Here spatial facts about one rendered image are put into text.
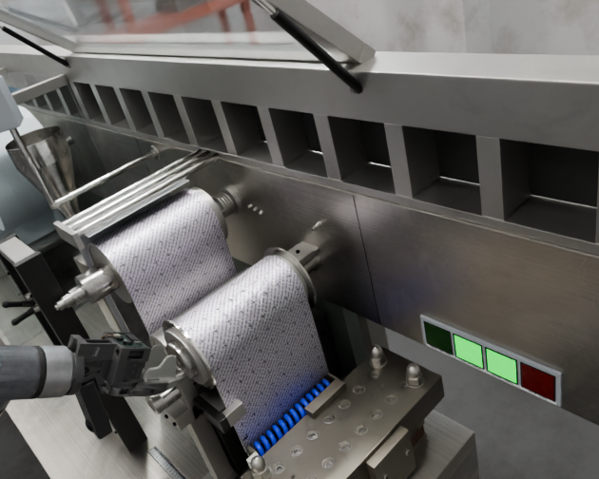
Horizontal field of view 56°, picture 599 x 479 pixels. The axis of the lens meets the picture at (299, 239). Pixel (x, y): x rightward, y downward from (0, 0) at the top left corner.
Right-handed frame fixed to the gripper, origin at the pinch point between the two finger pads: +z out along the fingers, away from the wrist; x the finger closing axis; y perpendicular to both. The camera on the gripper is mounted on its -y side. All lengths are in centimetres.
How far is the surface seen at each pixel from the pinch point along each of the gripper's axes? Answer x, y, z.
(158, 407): 2.2, -6.3, -0.1
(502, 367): -42, 20, 30
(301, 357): -5.8, 6.1, 24.5
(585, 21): 61, 170, 249
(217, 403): -3.3, -3.5, 8.3
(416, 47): 182, 161, 269
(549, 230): -49, 41, 14
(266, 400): -5.8, -2.5, 18.2
